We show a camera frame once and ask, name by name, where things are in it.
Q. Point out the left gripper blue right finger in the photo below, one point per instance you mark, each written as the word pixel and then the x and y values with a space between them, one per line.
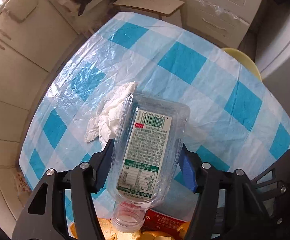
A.
pixel 188 162

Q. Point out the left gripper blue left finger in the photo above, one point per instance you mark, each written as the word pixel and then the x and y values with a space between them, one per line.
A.
pixel 101 164

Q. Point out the clear plastic bottle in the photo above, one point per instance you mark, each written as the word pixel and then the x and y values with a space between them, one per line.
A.
pixel 146 151

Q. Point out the yellow plastic trash basin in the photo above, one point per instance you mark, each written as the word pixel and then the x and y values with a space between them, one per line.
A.
pixel 244 60

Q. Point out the white lower kitchen cabinets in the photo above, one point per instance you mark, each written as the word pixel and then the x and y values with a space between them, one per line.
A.
pixel 35 42

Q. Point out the white crumpled tissue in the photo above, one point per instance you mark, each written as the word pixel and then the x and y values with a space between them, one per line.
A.
pixel 104 121

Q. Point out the blue checkered plastic tablecloth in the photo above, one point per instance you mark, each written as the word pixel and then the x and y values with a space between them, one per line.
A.
pixel 235 121

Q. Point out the red snack wrapper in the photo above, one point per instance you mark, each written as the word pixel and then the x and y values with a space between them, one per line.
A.
pixel 156 221

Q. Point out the white drawer cabinet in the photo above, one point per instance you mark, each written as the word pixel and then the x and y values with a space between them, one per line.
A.
pixel 224 22

